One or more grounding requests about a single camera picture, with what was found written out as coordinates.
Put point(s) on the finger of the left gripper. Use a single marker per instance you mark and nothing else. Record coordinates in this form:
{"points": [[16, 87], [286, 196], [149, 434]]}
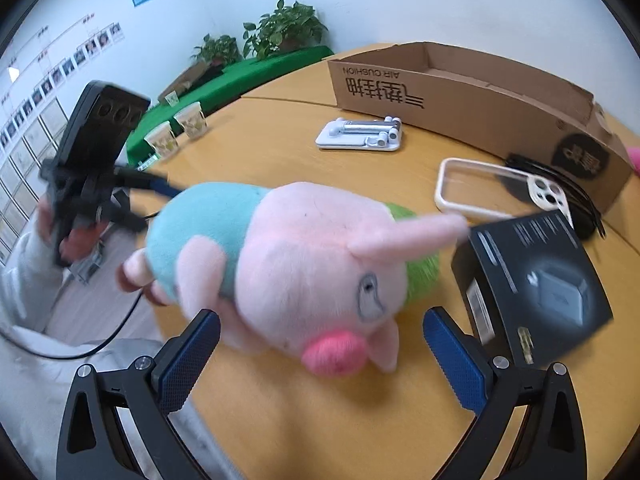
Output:
{"points": [[125, 218], [126, 177]]}

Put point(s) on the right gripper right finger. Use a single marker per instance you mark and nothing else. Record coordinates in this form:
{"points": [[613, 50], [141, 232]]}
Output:
{"points": [[550, 443]]}

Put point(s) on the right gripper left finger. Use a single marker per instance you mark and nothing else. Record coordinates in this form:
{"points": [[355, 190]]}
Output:
{"points": [[93, 443]]}

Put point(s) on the black charger box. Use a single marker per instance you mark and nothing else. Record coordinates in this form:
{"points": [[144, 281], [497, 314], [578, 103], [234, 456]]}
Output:
{"points": [[530, 289]]}

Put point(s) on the pink pig plush toy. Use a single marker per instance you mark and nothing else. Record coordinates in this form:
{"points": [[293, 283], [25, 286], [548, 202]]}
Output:
{"points": [[316, 272]]}

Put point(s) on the black sunglasses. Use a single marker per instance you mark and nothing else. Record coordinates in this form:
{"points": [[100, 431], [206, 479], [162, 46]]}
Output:
{"points": [[586, 218]]}

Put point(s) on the white folding phone stand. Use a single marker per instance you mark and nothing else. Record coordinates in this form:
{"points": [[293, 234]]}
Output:
{"points": [[361, 135]]}

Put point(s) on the white phone case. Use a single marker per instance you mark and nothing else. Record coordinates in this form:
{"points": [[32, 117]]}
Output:
{"points": [[485, 192]]}

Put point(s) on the white sleeve forearm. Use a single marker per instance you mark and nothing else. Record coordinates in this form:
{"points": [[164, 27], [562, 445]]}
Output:
{"points": [[30, 287]]}

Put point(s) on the person's left hand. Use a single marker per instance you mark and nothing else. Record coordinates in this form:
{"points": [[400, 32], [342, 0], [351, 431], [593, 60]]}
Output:
{"points": [[79, 244]]}

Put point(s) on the paper cup near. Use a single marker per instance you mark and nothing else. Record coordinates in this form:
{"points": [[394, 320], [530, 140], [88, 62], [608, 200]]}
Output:
{"points": [[162, 141]]}

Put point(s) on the paper cup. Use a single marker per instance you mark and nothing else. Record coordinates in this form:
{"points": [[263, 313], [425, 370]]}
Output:
{"points": [[162, 141], [193, 121]]}

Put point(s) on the paper cup far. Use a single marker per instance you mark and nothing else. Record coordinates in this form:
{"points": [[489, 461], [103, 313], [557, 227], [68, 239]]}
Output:
{"points": [[193, 121]]}

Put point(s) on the small potted plant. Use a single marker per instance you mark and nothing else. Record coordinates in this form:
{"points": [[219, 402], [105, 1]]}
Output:
{"points": [[222, 50]]}

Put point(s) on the large potted plant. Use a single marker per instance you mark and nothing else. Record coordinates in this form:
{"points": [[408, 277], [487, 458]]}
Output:
{"points": [[287, 28]]}

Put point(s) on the magenta bear plush toy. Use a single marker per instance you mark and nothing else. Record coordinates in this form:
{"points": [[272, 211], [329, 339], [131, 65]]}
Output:
{"points": [[634, 157]]}

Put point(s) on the brown cardboard box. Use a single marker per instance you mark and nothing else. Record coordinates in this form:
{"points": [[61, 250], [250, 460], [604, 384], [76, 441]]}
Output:
{"points": [[495, 104]]}

